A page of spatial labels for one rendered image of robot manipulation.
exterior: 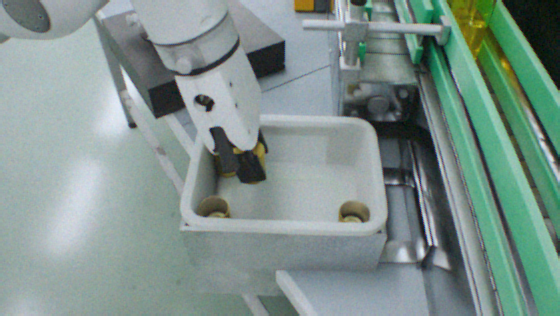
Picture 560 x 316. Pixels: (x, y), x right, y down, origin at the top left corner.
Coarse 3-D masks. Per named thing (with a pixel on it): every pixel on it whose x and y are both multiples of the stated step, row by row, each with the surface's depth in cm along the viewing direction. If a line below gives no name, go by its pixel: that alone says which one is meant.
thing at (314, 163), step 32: (288, 128) 56; (320, 128) 55; (352, 128) 55; (192, 160) 50; (288, 160) 59; (320, 160) 59; (352, 160) 59; (192, 192) 47; (224, 192) 56; (256, 192) 56; (288, 192) 56; (320, 192) 56; (352, 192) 56; (384, 192) 47; (192, 224) 45; (224, 224) 44; (256, 224) 44; (288, 224) 44; (320, 224) 44; (352, 224) 44; (384, 224) 45
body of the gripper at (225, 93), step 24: (240, 48) 43; (192, 72) 37; (216, 72) 37; (240, 72) 41; (192, 96) 38; (216, 96) 38; (240, 96) 41; (192, 120) 40; (216, 120) 40; (240, 120) 40; (216, 144) 45; (240, 144) 42
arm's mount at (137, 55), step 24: (120, 24) 76; (240, 24) 76; (264, 24) 76; (120, 48) 71; (144, 48) 71; (264, 48) 72; (144, 72) 67; (168, 72) 67; (264, 72) 75; (144, 96) 69; (168, 96) 67
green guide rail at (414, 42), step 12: (396, 0) 65; (408, 0) 59; (420, 0) 52; (408, 12) 59; (420, 12) 52; (432, 12) 50; (408, 36) 58; (420, 36) 53; (408, 48) 58; (420, 48) 54; (420, 60) 55
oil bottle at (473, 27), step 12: (456, 0) 50; (468, 0) 50; (480, 0) 49; (492, 0) 49; (456, 12) 51; (468, 12) 51; (480, 12) 51; (492, 12) 51; (468, 24) 52; (480, 24) 52; (468, 36) 53; (480, 36) 53
